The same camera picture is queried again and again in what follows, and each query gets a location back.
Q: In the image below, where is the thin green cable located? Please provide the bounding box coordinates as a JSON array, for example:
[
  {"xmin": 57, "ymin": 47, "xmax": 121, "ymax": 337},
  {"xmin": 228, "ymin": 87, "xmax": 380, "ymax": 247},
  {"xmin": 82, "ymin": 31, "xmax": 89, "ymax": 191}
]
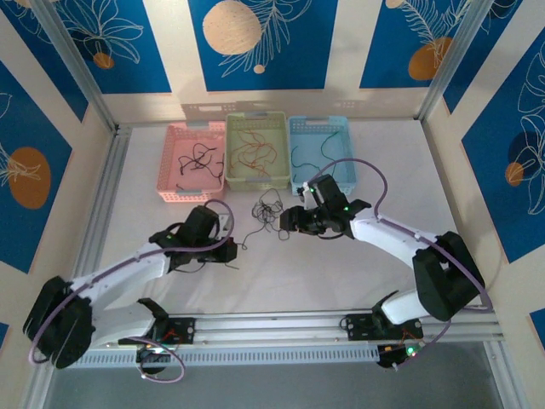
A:
[
  {"xmin": 319, "ymin": 130, "xmax": 341, "ymax": 161},
  {"xmin": 290, "ymin": 146, "xmax": 337, "ymax": 171}
]

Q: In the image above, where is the thin orange cable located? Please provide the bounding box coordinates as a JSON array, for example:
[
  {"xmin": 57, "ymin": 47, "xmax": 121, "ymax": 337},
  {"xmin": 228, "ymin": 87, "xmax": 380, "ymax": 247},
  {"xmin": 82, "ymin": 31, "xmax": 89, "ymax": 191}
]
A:
[
  {"xmin": 250, "ymin": 140, "xmax": 284, "ymax": 165},
  {"xmin": 236, "ymin": 130, "xmax": 278, "ymax": 155},
  {"xmin": 238, "ymin": 156, "xmax": 272, "ymax": 179},
  {"xmin": 229, "ymin": 143, "xmax": 282, "ymax": 171}
]

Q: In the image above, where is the pink plastic basket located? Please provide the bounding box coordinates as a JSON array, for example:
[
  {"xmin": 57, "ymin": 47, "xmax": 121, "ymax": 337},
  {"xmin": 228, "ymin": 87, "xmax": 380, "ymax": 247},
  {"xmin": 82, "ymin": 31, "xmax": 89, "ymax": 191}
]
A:
[{"xmin": 156, "ymin": 121, "xmax": 227, "ymax": 203}]

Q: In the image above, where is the green plastic basket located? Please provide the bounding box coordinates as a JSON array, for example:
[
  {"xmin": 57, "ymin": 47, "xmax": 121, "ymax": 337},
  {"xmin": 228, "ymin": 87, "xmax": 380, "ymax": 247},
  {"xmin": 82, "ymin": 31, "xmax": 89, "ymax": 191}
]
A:
[{"xmin": 224, "ymin": 111, "xmax": 289, "ymax": 192}]

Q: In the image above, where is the blue plastic basket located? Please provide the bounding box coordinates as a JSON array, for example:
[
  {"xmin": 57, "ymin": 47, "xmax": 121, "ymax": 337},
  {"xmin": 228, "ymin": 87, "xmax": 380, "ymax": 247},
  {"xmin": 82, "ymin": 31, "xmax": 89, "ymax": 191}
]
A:
[{"xmin": 288, "ymin": 114, "xmax": 357, "ymax": 198}]

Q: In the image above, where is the circuit board with green light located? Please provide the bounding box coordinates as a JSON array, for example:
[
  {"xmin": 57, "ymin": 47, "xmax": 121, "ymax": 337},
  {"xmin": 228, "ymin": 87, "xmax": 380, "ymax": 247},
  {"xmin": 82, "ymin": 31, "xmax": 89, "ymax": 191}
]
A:
[
  {"xmin": 376, "ymin": 340, "xmax": 427, "ymax": 372},
  {"xmin": 135, "ymin": 340, "xmax": 178, "ymax": 377}
]

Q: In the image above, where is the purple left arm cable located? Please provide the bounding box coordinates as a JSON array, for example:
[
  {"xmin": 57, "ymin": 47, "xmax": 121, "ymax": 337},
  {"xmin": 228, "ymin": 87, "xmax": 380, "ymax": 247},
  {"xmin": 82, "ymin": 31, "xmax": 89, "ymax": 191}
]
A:
[{"xmin": 27, "ymin": 199, "xmax": 236, "ymax": 383}]

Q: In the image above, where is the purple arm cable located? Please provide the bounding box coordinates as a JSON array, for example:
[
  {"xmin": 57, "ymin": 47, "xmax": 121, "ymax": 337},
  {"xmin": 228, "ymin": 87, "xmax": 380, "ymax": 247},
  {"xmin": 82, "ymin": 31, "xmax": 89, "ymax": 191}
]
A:
[
  {"xmin": 27, "ymin": 199, "xmax": 236, "ymax": 383},
  {"xmin": 314, "ymin": 158, "xmax": 496, "ymax": 371}
]

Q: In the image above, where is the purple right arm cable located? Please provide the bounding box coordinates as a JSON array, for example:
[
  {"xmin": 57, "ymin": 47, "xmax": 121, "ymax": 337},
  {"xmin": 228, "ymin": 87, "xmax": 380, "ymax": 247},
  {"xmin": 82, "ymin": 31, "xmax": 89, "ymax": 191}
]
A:
[{"xmin": 314, "ymin": 158, "xmax": 496, "ymax": 371}]

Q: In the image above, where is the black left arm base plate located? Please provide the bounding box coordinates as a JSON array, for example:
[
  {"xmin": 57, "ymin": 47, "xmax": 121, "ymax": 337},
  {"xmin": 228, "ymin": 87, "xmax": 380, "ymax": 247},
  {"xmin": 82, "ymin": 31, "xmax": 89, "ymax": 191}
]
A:
[{"xmin": 163, "ymin": 317, "xmax": 197, "ymax": 345}]

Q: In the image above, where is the aluminium frame rail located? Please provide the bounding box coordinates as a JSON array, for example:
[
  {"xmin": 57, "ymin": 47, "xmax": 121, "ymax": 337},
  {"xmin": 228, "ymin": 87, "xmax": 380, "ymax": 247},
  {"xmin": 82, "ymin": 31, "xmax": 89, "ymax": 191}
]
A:
[{"xmin": 36, "ymin": 310, "xmax": 503, "ymax": 354}]

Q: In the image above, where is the aluminium side rail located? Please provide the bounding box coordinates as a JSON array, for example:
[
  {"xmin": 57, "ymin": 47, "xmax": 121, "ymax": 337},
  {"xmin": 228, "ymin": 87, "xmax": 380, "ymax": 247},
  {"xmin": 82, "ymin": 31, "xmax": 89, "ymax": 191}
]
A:
[{"xmin": 70, "ymin": 127, "xmax": 131, "ymax": 299}]

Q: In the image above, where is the slotted grey cable duct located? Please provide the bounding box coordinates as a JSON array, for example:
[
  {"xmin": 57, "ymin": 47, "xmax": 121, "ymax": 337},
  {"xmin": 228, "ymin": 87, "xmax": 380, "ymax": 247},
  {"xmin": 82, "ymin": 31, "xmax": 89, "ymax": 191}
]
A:
[{"xmin": 76, "ymin": 343, "xmax": 381, "ymax": 370}]

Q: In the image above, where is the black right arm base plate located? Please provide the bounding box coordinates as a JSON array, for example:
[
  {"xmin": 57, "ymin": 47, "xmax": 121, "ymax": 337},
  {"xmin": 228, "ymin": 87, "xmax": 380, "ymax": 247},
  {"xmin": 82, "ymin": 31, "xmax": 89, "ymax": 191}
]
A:
[{"xmin": 340, "ymin": 313, "xmax": 425, "ymax": 342}]

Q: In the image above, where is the aluminium frame post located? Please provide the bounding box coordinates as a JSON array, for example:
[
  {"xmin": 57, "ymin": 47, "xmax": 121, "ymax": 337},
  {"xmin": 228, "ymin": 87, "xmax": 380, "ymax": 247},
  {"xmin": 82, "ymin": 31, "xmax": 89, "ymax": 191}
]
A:
[
  {"xmin": 32, "ymin": 0, "xmax": 121, "ymax": 134},
  {"xmin": 415, "ymin": 0, "xmax": 491, "ymax": 124}
]

